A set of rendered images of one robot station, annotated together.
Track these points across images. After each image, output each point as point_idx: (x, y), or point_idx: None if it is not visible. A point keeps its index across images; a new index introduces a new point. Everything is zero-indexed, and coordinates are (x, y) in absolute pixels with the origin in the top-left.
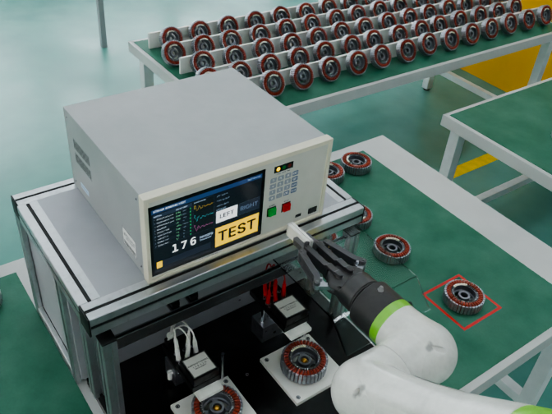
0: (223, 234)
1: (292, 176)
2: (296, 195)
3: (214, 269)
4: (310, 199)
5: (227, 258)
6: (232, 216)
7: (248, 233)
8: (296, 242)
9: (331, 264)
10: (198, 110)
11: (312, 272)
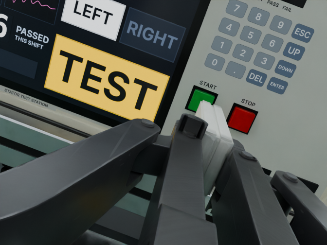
0: (69, 66)
1: (291, 38)
2: (278, 106)
3: (2, 116)
4: (311, 152)
5: (51, 127)
6: (104, 33)
7: (128, 116)
8: (173, 129)
9: (209, 231)
10: None
11: (23, 168)
